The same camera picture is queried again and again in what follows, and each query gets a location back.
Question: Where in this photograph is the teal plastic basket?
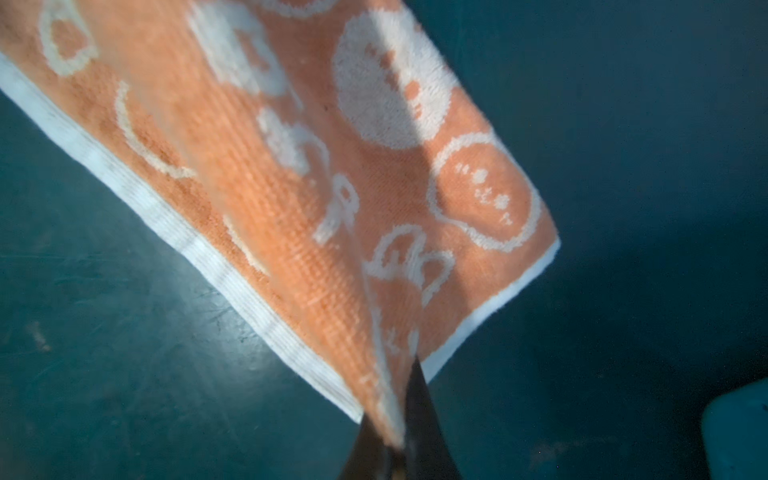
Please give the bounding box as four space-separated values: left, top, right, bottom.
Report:
701 378 768 480

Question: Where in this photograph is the orange bunny pattern towel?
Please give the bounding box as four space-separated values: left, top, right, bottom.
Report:
1 1 560 446

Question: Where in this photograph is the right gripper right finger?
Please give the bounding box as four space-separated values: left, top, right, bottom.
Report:
403 358 462 480

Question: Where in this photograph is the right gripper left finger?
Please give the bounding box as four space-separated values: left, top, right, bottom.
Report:
338 415 395 480

